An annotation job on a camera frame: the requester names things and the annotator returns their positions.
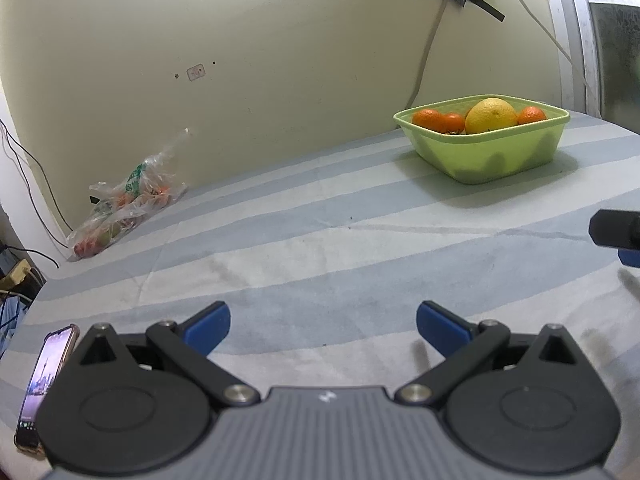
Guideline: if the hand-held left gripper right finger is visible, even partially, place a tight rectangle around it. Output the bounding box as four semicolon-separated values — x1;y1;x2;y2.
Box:
395;301;598;407

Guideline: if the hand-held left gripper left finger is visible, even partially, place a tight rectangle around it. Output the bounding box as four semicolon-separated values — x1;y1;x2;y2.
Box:
62;301;261;407

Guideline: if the green plastic basin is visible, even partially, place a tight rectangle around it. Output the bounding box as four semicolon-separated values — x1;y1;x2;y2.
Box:
393;95;571;185

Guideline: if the orange tangerine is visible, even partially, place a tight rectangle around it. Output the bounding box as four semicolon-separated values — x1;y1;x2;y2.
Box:
412;108;447;133
516;106;548;126

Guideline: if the striped bed sheet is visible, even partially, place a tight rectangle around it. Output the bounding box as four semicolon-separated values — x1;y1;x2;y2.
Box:
0;109;640;480

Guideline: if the clear plastic produce bag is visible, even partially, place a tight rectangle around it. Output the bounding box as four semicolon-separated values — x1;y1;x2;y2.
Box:
66;129;190;262

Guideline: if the large yellow citrus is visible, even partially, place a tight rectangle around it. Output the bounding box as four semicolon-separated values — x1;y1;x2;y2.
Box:
465;97;518;135

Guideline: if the smartphone in pink case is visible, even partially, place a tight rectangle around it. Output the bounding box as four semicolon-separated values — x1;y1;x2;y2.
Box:
14;324;81;456

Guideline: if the beige power strip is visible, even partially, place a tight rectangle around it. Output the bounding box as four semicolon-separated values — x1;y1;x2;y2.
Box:
0;259;34;292

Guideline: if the blue cloth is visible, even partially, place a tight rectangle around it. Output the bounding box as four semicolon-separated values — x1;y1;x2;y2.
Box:
0;294;32;358

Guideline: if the black cable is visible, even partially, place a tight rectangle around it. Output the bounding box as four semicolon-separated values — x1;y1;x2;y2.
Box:
0;119;71;250
0;244;60;269

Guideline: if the metal window frame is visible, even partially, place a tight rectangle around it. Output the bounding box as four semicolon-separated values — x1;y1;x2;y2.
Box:
542;0;640;135

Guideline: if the white cord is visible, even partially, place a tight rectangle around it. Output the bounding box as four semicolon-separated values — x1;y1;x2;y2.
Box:
481;0;593;93

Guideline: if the grey wall cable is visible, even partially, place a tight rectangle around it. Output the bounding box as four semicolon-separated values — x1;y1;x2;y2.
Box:
406;2;448;110

